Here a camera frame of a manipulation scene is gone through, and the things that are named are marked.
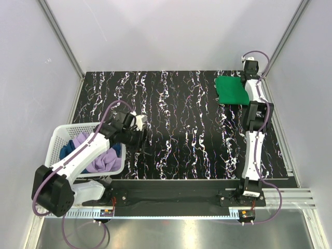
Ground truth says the aluminium frame post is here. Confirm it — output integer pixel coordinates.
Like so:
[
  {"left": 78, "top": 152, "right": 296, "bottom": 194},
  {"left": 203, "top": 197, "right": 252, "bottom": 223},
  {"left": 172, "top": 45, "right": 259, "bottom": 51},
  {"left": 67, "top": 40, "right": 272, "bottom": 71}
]
[
  {"left": 37, "top": 0, "right": 85, "bottom": 80},
  {"left": 265, "top": 0, "right": 311, "bottom": 76}
]

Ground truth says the left orange connector box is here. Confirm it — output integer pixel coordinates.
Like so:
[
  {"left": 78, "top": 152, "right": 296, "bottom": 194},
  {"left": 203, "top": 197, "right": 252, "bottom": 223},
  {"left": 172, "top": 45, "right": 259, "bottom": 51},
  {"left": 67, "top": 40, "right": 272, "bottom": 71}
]
[{"left": 100, "top": 209, "right": 114, "bottom": 217}]

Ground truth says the green t shirt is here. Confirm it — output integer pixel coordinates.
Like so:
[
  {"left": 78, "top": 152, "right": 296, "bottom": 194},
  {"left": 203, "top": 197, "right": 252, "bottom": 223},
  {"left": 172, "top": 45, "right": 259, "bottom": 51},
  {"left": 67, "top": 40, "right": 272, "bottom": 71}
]
[{"left": 215, "top": 76, "right": 250, "bottom": 105}]

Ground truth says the white slotted cable duct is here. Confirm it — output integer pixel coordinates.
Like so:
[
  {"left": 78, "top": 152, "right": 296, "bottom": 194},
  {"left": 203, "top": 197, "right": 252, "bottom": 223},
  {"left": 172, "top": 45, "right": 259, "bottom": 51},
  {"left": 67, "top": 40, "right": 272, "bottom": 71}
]
[{"left": 46, "top": 209, "right": 243, "bottom": 220}]

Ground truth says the orange connector box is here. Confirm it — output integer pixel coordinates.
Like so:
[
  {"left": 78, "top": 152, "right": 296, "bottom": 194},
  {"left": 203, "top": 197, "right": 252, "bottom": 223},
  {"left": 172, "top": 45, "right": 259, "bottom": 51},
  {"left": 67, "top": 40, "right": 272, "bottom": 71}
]
[
  {"left": 239, "top": 210, "right": 256, "bottom": 220},
  {"left": 100, "top": 209, "right": 114, "bottom": 217}
]

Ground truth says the right aluminium frame post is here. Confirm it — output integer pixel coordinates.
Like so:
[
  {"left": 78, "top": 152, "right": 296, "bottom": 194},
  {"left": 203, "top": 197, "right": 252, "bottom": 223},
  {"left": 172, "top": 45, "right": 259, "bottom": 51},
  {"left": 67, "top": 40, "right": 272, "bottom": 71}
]
[{"left": 265, "top": 0, "right": 311, "bottom": 76}]

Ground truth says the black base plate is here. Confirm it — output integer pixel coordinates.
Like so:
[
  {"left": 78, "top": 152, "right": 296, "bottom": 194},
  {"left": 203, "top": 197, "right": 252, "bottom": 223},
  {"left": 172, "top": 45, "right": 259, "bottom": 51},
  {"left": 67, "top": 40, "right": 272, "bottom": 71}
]
[{"left": 83, "top": 179, "right": 266, "bottom": 218}]

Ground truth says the left aluminium frame post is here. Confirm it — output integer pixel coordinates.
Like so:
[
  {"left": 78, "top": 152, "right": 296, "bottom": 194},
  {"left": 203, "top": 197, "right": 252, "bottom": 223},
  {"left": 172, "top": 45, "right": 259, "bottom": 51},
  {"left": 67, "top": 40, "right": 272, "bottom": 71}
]
[{"left": 37, "top": 0, "right": 85, "bottom": 80}]

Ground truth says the purple cable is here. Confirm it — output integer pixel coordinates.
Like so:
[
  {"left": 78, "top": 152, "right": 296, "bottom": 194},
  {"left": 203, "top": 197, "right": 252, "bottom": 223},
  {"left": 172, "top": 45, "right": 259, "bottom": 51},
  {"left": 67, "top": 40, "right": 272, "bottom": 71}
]
[
  {"left": 62, "top": 214, "right": 110, "bottom": 247},
  {"left": 253, "top": 178, "right": 283, "bottom": 224}
]

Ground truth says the right orange connector box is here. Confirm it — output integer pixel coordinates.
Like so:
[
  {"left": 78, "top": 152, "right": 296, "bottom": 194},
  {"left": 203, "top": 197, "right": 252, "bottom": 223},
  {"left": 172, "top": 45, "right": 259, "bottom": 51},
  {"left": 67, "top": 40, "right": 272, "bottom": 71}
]
[{"left": 239, "top": 210, "right": 256, "bottom": 220}]

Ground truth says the white plastic laundry basket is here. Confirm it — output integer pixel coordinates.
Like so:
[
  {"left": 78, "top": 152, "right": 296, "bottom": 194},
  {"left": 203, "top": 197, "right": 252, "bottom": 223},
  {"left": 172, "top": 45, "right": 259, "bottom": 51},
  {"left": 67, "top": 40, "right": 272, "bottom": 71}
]
[{"left": 44, "top": 122, "right": 126, "bottom": 178}]

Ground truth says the lilac t shirt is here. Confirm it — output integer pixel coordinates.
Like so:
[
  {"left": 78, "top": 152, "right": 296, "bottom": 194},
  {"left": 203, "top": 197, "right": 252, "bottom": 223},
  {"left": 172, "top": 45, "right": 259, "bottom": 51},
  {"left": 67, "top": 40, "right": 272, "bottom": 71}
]
[{"left": 71, "top": 132, "right": 121, "bottom": 174}]

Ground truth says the dark blue t shirt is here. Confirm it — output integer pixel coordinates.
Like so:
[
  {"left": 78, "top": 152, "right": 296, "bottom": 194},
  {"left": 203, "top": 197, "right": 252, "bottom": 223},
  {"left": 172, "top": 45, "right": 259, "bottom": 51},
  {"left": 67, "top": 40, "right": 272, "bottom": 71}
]
[{"left": 59, "top": 140, "right": 121, "bottom": 160}]

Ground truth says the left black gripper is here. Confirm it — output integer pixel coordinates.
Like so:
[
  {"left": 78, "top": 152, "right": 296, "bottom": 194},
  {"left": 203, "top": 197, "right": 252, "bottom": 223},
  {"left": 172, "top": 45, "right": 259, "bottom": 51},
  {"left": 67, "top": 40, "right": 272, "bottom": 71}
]
[{"left": 121, "top": 128, "right": 152, "bottom": 155}]

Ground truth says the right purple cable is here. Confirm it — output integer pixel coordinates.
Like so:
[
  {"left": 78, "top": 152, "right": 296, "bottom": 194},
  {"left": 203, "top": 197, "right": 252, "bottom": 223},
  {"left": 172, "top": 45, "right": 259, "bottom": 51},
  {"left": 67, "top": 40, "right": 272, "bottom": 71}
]
[{"left": 253, "top": 178, "right": 283, "bottom": 224}]

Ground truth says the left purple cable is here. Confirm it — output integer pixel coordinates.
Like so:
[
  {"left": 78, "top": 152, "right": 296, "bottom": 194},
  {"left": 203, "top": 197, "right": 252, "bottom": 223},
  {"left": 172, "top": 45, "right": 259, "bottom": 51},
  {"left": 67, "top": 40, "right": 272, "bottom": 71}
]
[{"left": 62, "top": 214, "right": 110, "bottom": 247}]

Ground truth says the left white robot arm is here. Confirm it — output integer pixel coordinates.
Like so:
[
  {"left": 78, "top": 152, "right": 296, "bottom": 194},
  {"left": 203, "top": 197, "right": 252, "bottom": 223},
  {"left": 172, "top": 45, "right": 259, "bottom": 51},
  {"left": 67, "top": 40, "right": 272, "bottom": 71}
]
[{"left": 32, "top": 113, "right": 148, "bottom": 217}]

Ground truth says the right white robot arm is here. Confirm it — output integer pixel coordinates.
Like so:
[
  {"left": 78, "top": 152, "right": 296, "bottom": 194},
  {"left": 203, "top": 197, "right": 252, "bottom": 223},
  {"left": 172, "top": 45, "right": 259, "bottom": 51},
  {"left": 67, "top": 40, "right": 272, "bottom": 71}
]
[{"left": 235, "top": 57, "right": 274, "bottom": 206}]

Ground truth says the aluminium front rail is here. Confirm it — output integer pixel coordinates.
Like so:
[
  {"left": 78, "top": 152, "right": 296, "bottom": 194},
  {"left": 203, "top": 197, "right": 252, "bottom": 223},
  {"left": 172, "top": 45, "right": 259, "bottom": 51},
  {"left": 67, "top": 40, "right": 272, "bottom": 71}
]
[{"left": 34, "top": 188, "right": 316, "bottom": 210}]

